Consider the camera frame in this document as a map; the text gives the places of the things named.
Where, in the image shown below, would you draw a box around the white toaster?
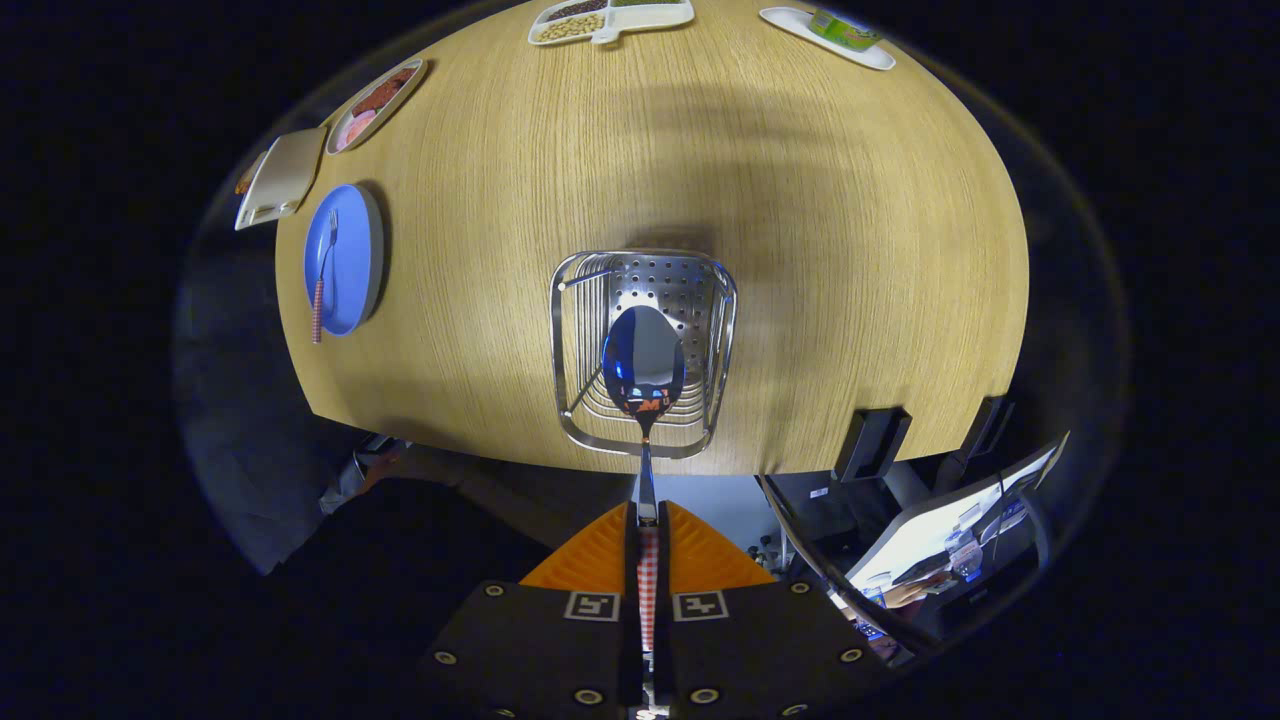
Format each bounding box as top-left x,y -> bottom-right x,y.
235,125 -> 328,232

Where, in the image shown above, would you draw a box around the brown meat slices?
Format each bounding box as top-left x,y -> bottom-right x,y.
350,68 -> 417,117

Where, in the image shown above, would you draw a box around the white oval plate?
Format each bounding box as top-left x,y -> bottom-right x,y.
326,57 -> 429,155

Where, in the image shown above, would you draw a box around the pile of yellow soybeans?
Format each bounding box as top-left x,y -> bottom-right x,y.
535,12 -> 606,43

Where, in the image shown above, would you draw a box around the metal cutlery rack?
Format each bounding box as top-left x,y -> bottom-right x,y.
549,249 -> 739,460

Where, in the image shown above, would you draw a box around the green drink can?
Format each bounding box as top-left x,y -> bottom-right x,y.
808,8 -> 883,53

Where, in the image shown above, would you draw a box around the blue plate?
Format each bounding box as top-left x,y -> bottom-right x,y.
303,183 -> 385,338

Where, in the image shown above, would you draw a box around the fork with red checked handle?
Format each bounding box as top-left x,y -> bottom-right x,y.
311,210 -> 340,345

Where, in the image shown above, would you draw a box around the computer monitor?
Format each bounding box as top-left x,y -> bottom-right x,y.
848,432 -> 1069,591

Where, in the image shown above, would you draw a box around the spoon with red checked handle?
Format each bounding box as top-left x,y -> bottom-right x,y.
601,305 -> 687,651

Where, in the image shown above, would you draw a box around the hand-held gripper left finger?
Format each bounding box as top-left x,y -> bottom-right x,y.
415,500 -> 646,720

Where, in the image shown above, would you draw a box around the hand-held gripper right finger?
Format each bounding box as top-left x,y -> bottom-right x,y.
650,500 -> 891,720

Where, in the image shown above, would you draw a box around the small white plate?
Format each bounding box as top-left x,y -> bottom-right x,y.
759,7 -> 897,72

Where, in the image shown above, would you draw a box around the black table clamp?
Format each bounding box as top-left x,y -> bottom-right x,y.
965,398 -> 1013,459
835,408 -> 912,483

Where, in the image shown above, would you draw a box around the white divided tray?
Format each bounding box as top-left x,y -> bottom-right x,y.
528,0 -> 695,47

